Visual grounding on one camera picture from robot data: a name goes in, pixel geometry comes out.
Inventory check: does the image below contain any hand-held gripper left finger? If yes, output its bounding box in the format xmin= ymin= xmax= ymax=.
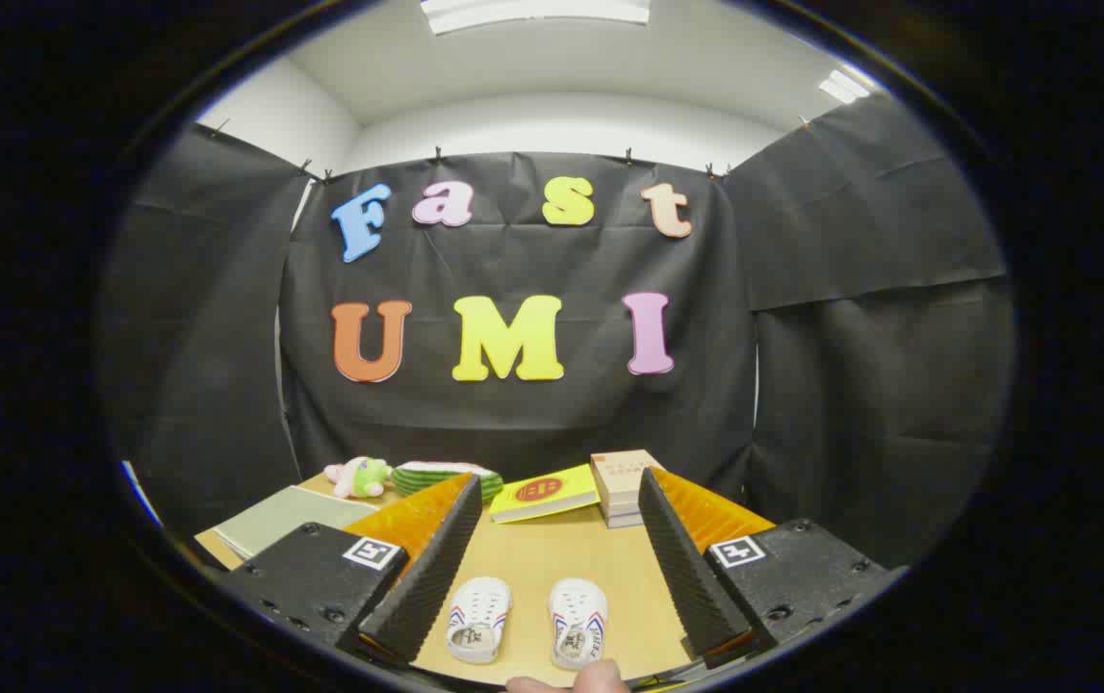
xmin=215 ymin=472 xmax=483 ymax=667

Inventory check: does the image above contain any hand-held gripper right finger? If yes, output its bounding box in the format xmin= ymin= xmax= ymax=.
xmin=638 ymin=467 xmax=909 ymax=670

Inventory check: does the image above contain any white shoe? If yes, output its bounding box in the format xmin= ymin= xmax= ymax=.
xmin=446 ymin=576 xmax=512 ymax=663
xmin=549 ymin=577 xmax=608 ymax=671

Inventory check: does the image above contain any beige fabric storage box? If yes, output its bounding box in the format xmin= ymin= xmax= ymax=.
xmin=213 ymin=485 xmax=381 ymax=561

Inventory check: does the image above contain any watermelon slice plush toy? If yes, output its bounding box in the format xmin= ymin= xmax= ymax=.
xmin=391 ymin=461 xmax=504 ymax=503

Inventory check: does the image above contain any beige cover book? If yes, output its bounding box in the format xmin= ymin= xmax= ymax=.
xmin=590 ymin=449 xmax=666 ymax=511

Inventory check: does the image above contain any pink and green plush toy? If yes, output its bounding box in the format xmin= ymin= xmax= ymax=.
xmin=323 ymin=456 xmax=393 ymax=500

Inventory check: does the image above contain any yellow book with red circle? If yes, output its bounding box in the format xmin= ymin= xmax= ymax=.
xmin=489 ymin=464 xmax=603 ymax=525

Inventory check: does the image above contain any small ceiling light panel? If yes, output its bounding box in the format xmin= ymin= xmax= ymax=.
xmin=819 ymin=69 xmax=871 ymax=105

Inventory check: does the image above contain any long ceiling light panel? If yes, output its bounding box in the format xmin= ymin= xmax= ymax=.
xmin=420 ymin=0 xmax=651 ymax=36

